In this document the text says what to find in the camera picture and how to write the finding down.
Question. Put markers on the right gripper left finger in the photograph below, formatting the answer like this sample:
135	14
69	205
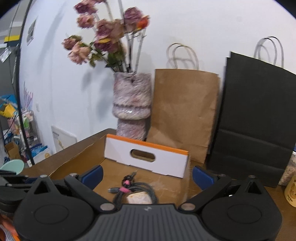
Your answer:
82	186

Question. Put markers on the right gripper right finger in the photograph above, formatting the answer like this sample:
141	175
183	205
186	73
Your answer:
211	185

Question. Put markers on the orange cardboard box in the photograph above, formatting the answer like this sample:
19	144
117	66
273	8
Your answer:
167	170

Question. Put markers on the white wall charger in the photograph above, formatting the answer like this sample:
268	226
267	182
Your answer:
139	198

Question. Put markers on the mint green bucket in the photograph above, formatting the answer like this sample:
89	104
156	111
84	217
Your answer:
15	165

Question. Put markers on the small cardboard box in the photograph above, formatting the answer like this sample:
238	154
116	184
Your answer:
12	150

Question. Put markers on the pet food bag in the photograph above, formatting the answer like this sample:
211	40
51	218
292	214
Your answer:
40	153

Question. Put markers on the cluttered metal shelf rack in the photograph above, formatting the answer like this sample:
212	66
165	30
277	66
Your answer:
29	139

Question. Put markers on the black paper bag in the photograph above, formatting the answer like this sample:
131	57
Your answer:
255	132

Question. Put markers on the yellow bear mug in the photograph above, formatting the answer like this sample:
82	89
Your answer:
290	191

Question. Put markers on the clear lidded food jar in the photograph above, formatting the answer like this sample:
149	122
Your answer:
289	171

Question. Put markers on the brown paper bag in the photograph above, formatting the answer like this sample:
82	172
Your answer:
184	104

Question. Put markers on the pink speckled vase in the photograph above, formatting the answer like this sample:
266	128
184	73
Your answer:
132	101

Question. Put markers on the dried pink rose bouquet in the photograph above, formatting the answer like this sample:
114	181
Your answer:
117	42

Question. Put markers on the black light stand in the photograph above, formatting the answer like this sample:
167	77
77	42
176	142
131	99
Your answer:
17	84

